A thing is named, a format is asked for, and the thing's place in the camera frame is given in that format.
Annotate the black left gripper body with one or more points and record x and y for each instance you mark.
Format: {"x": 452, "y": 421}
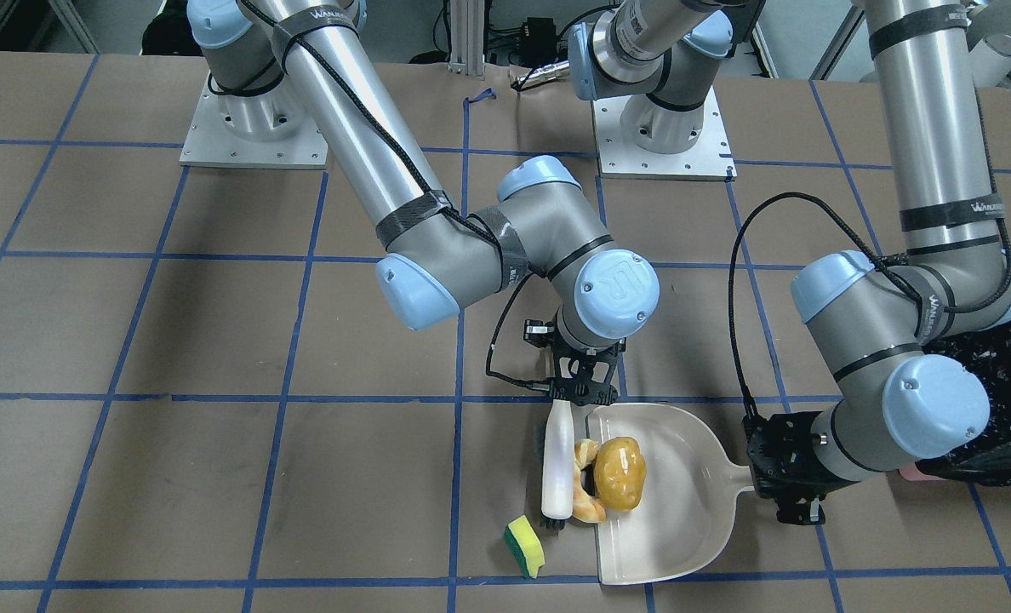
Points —
{"x": 788, "y": 481}

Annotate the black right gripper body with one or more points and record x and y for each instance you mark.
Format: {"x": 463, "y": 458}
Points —
{"x": 562, "y": 345}

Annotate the yellow toy potato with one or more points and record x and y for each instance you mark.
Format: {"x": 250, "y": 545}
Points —
{"x": 620, "y": 472}

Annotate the beige plastic dustpan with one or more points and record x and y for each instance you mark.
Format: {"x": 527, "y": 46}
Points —
{"x": 688, "y": 507}

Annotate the white hand brush black bristles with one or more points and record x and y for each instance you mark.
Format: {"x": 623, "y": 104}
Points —
{"x": 555, "y": 449}

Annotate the toy croissant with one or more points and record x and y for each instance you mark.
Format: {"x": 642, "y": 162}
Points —
{"x": 586, "y": 506}

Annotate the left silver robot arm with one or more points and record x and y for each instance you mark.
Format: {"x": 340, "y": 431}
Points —
{"x": 871, "y": 318}

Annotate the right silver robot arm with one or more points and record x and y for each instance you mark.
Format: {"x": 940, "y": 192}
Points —
{"x": 438, "y": 261}

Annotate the black trash bag bin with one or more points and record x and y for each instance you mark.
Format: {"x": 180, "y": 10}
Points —
{"x": 986, "y": 460}

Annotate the yellow green sponge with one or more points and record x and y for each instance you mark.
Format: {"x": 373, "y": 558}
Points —
{"x": 525, "y": 546}

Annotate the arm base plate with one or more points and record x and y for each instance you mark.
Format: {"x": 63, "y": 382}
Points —
{"x": 269, "y": 131}
{"x": 636, "y": 139}

